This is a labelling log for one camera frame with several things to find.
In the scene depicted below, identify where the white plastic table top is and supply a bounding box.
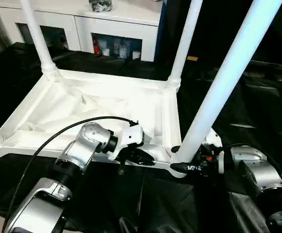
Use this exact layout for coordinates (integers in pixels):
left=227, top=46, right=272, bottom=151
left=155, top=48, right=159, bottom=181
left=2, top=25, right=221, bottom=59
left=0, top=68, right=188, bottom=178

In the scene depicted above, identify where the black plastic mat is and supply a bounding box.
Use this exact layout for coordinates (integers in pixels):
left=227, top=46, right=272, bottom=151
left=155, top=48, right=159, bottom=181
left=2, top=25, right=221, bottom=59
left=0, top=43, right=282, bottom=233

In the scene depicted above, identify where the white glass-door cabinet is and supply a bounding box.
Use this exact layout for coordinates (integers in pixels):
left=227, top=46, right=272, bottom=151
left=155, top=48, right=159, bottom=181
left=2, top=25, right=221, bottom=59
left=0, top=0, right=161, bottom=62

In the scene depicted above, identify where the dark patterned jar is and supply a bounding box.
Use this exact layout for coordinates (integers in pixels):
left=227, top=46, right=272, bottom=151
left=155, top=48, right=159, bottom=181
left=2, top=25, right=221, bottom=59
left=88, top=0, right=116, bottom=13

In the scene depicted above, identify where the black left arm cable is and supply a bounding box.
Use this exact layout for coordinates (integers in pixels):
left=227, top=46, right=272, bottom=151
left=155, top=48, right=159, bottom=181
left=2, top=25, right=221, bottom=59
left=2, top=116, right=140, bottom=233

